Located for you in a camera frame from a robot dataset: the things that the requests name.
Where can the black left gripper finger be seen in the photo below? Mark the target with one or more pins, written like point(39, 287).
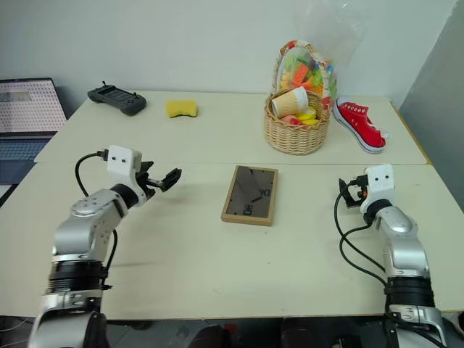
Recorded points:
point(146, 166)
point(172, 179)

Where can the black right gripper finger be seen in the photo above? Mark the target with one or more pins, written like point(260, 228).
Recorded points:
point(349, 203)
point(344, 187)

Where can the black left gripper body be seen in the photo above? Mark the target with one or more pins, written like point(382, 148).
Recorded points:
point(145, 185)

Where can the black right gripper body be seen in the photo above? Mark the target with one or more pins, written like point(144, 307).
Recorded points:
point(357, 192)

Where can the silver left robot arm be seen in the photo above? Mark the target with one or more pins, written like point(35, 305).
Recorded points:
point(83, 232)

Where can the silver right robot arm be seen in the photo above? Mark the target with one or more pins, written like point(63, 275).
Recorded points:
point(402, 246)

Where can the laptop computer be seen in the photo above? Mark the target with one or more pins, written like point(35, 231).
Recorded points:
point(25, 105)

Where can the yellow sponge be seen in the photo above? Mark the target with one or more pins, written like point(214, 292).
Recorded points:
point(181, 108)

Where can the red canvas sneaker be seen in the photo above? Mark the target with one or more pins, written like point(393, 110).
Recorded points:
point(357, 119)

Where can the black handheld controller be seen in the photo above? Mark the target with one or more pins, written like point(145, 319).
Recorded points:
point(116, 98)

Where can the wooden framed clock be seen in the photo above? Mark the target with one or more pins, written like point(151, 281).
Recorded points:
point(250, 195)

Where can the pink toy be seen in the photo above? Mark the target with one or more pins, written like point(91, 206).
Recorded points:
point(290, 119)

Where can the brown paper cup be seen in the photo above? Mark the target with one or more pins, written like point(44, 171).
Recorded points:
point(290, 101)

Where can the grey partition panel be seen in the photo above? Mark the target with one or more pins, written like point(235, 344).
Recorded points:
point(435, 108)

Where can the clear bag of colourful blocks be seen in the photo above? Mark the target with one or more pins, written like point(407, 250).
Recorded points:
point(308, 72)

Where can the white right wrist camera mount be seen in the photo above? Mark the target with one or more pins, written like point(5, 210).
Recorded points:
point(378, 185)

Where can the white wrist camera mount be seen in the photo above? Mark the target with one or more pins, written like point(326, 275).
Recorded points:
point(378, 185)
point(121, 163)

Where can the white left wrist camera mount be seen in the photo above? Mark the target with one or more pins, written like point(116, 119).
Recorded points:
point(121, 163)

